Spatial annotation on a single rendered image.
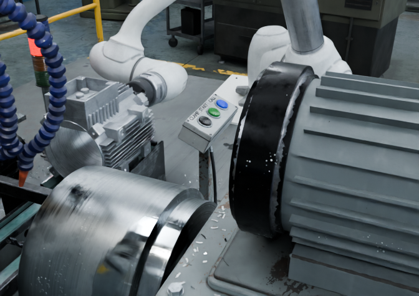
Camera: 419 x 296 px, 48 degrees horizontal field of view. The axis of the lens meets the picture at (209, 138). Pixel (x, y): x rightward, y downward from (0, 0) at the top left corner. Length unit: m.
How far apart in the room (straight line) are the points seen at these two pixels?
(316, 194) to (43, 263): 0.36
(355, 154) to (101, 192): 0.35
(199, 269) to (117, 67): 0.93
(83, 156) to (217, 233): 0.65
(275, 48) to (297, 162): 1.21
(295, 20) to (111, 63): 0.54
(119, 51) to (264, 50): 0.51
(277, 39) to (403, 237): 1.24
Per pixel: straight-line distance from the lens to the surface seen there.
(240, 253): 0.52
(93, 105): 1.00
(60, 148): 1.14
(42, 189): 0.92
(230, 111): 1.12
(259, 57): 1.63
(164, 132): 1.58
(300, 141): 0.42
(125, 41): 1.37
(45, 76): 1.39
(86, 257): 0.61
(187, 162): 1.40
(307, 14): 1.40
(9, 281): 0.91
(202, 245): 0.55
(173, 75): 1.32
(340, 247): 0.46
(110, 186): 0.65
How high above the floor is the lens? 1.52
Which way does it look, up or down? 28 degrees down
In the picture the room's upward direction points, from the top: straight up
